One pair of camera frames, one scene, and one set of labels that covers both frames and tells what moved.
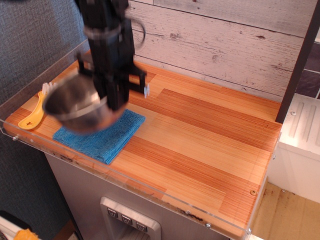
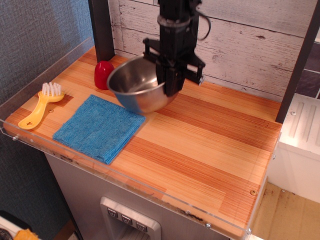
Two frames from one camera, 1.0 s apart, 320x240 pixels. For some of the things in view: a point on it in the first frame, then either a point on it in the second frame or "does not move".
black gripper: x=111 y=59 -> x=177 y=44
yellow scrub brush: x=32 y=121 does not move
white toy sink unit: x=295 y=166 does not move
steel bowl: x=73 y=100 -> x=135 y=83
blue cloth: x=104 y=145 does not move
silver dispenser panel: x=120 y=222 does not move
